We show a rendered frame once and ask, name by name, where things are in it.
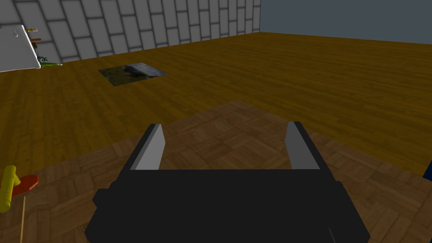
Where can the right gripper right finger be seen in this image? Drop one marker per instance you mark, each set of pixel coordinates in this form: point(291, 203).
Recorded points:
point(301, 150)

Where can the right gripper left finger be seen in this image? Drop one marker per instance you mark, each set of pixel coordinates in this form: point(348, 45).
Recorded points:
point(152, 152)

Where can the grey picture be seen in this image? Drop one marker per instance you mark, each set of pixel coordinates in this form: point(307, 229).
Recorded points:
point(132, 73)

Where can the dark blue object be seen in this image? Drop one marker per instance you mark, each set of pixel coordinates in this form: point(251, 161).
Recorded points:
point(428, 171)

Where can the orange flat block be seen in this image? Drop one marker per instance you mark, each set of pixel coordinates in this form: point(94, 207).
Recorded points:
point(26, 184)

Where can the thin wooden stick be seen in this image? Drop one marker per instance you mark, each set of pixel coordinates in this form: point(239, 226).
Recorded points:
point(23, 219)

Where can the yellow cylinder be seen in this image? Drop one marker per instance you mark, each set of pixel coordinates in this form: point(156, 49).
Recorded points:
point(8, 187)

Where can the white shelf cabinet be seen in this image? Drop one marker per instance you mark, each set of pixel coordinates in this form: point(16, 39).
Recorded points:
point(17, 47)

